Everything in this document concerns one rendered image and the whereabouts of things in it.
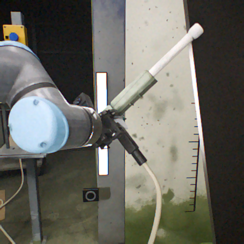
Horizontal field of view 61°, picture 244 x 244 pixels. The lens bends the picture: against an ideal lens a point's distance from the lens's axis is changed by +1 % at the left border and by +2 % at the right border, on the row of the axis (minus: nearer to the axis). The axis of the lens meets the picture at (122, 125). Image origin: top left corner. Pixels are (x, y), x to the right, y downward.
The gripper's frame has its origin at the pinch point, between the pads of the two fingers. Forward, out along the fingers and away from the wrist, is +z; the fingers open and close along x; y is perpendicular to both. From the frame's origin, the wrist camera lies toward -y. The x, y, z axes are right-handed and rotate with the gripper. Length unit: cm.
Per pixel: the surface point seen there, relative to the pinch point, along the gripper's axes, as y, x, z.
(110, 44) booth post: -48, 14, 44
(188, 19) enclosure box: -10.2, 38.6, 8.1
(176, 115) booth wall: 3, 13, 71
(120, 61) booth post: -39, 11, 48
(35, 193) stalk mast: -21, -98, 55
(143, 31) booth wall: -43, 32, 51
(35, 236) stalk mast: 2, -124, 61
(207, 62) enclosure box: 2.7, 35.0, 16.6
